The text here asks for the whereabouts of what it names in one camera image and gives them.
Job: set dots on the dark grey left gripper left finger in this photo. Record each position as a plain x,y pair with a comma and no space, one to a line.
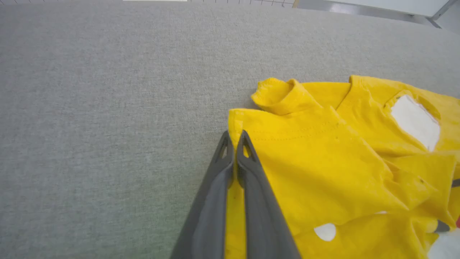
212,208

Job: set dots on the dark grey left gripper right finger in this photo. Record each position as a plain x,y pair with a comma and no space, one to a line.
262,216

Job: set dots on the yellow tiger-print t-shirt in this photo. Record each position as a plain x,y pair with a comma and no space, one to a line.
323,172

